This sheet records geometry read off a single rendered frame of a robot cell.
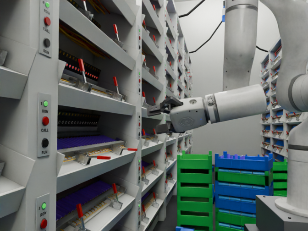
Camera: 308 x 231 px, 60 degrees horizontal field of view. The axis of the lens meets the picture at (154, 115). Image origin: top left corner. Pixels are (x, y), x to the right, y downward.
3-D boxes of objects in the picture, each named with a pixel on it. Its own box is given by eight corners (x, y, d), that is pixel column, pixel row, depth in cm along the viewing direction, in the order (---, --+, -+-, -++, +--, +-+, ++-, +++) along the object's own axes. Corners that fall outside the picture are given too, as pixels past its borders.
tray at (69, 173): (132, 161, 116) (140, 140, 115) (49, 197, 56) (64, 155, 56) (92, 144, 120) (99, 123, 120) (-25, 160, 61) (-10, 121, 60)
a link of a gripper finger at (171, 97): (181, 96, 72) (162, 101, 73) (188, 113, 78) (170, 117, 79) (181, 92, 73) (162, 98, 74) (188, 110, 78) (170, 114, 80)
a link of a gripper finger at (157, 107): (167, 105, 73) (144, 110, 74) (170, 112, 75) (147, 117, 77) (167, 96, 75) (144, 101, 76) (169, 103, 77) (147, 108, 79)
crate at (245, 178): (273, 179, 162) (272, 166, 163) (268, 186, 145) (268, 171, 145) (224, 175, 178) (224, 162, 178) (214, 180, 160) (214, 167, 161)
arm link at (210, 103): (217, 108, 71) (206, 111, 72) (220, 127, 78) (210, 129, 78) (211, 86, 76) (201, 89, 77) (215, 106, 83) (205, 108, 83)
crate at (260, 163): (272, 166, 163) (272, 153, 163) (268, 171, 145) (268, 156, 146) (224, 162, 178) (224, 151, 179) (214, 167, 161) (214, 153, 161)
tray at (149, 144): (161, 148, 184) (168, 129, 184) (138, 158, 125) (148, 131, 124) (134, 137, 188) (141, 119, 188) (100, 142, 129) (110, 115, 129)
